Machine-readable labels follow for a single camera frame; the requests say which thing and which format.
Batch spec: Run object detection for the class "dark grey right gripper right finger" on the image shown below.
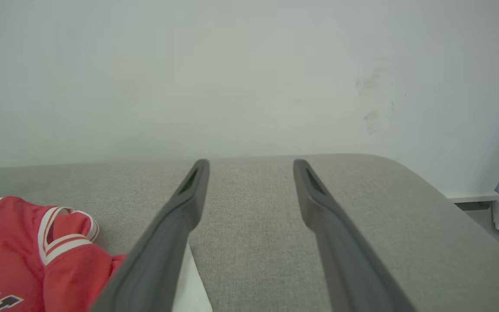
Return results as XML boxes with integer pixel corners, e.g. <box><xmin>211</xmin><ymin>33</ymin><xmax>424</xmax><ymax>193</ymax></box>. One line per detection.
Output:
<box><xmin>293</xmin><ymin>159</ymin><xmax>417</xmax><ymax>312</ymax></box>

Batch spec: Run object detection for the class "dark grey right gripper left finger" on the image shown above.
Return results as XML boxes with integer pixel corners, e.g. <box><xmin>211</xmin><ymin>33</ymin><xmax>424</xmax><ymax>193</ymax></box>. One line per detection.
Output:
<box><xmin>90</xmin><ymin>159</ymin><xmax>211</xmax><ymax>312</ymax></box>

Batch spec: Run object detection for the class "red basketball jersey number 23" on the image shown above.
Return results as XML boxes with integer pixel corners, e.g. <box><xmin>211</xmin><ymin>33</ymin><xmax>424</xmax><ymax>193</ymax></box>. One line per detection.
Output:
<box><xmin>0</xmin><ymin>196</ymin><xmax>126</xmax><ymax>312</ymax></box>

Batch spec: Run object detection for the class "white wall ledge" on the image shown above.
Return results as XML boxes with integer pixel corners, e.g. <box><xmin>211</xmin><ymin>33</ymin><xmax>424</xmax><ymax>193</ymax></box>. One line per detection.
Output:
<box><xmin>444</xmin><ymin>192</ymin><xmax>499</xmax><ymax>203</ymax></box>

